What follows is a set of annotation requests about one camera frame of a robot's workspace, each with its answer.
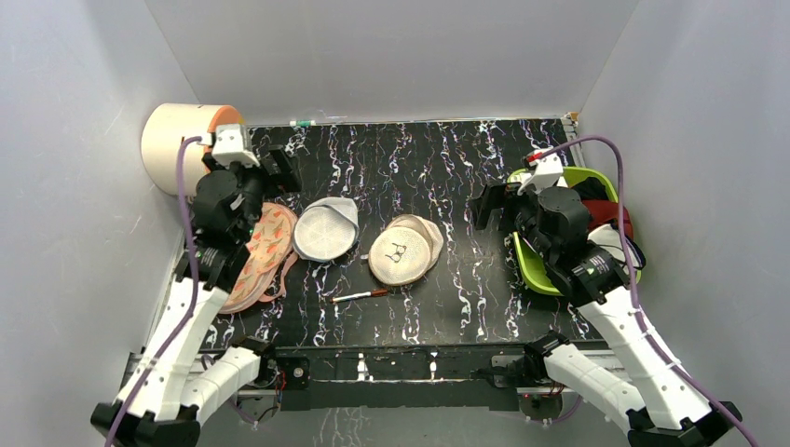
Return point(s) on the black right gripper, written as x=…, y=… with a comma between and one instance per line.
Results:
x=492, y=206

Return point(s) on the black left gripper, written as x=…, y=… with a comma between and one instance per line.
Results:
x=288, y=176

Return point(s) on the black bra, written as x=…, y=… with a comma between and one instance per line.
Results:
x=608, y=238

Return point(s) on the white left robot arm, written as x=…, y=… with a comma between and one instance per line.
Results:
x=238, y=248

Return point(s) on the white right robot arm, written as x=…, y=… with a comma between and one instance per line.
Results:
x=653, y=403

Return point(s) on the pink floral laundry bag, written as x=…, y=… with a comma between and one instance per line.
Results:
x=272, y=255

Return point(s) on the maroon bra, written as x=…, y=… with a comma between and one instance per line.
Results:
x=606, y=212

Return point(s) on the green white tape strip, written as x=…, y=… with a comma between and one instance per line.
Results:
x=302, y=123

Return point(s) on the green plastic basket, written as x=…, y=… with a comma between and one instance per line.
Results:
x=537, y=265

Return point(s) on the black garment in basket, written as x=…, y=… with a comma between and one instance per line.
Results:
x=591, y=188

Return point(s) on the cream drum with orange lid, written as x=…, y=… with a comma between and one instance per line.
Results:
x=167, y=127

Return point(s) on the red capped marker pen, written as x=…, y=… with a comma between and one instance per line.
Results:
x=360, y=295

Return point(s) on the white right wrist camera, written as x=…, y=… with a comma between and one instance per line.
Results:
x=542, y=169

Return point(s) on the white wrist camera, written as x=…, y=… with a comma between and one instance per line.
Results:
x=542, y=169
x=232, y=144

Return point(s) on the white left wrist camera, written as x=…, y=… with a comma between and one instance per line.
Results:
x=232, y=144

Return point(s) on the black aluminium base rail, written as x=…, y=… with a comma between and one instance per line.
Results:
x=416, y=376

